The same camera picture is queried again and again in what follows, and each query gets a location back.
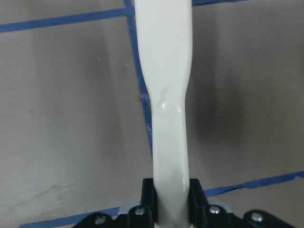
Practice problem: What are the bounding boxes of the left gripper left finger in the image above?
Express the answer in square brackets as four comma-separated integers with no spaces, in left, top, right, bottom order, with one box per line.
[141,178,158,223]

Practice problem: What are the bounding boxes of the white hand brush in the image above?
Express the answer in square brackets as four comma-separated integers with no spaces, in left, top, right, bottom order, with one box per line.
[134,0,192,228]

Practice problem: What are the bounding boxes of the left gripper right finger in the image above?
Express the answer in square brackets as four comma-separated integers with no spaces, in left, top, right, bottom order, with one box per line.
[188,179,208,223]

